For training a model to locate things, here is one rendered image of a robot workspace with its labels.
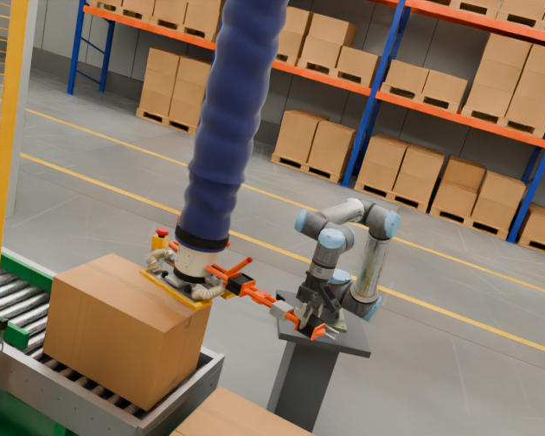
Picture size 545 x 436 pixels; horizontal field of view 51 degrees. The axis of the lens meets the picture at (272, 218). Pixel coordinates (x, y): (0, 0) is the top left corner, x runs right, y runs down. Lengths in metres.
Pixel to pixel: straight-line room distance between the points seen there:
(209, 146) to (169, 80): 8.28
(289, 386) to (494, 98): 6.71
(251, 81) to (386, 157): 7.33
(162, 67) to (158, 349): 8.39
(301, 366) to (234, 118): 1.62
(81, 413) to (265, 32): 1.71
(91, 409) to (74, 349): 0.31
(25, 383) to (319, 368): 1.51
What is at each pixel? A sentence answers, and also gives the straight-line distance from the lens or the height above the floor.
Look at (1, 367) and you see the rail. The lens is 2.88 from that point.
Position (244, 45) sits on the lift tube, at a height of 2.12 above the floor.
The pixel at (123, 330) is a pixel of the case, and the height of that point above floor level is 0.86.
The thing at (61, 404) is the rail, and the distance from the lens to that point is 2.71.
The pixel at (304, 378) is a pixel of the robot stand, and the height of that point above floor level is 0.43.
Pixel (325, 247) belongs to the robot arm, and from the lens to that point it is 2.02.
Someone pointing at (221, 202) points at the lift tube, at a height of 1.51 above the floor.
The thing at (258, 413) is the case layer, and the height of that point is 0.54.
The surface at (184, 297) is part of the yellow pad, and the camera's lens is 2.37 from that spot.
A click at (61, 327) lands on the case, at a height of 0.73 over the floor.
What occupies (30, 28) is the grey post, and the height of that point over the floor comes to 1.67.
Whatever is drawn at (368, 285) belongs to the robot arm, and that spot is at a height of 1.12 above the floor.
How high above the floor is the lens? 2.23
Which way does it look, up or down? 19 degrees down
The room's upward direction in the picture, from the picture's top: 15 degrees clockwise
